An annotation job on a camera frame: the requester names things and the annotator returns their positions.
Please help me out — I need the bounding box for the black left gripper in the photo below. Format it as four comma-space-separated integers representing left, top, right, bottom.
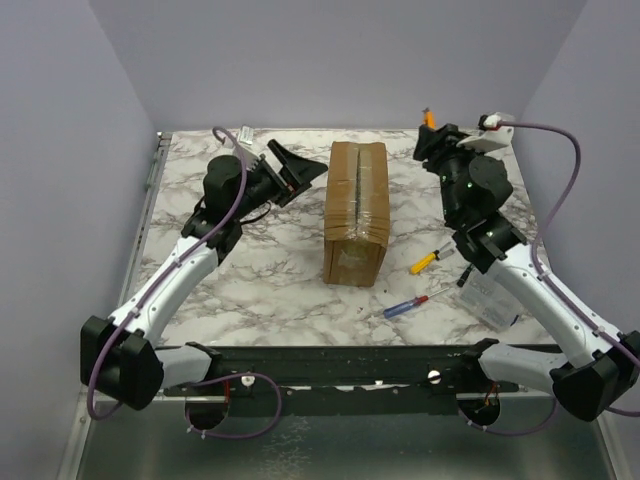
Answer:
231, 141, 327, 222

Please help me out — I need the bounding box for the orange black utility knife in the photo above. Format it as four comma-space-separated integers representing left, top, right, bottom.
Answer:
423, 107, 436, 129

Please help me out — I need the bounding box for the brown cardboard express box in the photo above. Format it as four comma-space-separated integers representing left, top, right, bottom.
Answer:
323, 142, 391, 287

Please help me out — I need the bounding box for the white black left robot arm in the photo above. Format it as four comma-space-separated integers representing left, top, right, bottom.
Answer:
80, 140, 328, 410

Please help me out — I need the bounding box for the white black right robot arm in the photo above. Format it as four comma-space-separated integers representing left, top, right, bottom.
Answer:
413, 115, 639, 422

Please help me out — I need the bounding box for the clear plastic screw box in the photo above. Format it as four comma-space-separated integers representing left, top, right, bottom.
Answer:
457, 270, 523, 332

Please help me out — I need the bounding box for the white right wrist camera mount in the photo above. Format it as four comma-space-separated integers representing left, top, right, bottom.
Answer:
456, 112, 515, 153

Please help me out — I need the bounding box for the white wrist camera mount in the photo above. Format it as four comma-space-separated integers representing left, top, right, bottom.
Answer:
456, 112, 515, 153
231, 125, 263, 169

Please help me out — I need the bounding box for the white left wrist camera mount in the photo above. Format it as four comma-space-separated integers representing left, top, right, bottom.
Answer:
231, 125, 263, 169

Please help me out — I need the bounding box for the yellow handled stubby screwdriver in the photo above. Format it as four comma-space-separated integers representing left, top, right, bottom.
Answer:
409, 243, 455, 275

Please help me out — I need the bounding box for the aluminium side rail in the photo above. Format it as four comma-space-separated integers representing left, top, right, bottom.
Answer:
117, 132, 173, 306

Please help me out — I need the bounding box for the blue red handled screwdriver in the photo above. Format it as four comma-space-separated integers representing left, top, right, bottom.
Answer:
383, 287, 449, 319

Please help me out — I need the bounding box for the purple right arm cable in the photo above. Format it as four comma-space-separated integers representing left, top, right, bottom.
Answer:
457, 119, 640, 436

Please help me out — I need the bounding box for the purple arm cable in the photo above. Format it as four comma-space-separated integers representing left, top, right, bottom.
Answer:
457, 119, 640, 436
87, 125, 284, 441

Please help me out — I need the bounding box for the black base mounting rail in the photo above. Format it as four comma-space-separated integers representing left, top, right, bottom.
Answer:
161, 345, 519, 417

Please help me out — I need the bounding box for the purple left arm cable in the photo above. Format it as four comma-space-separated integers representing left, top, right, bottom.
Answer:
87, 125, 284, 441

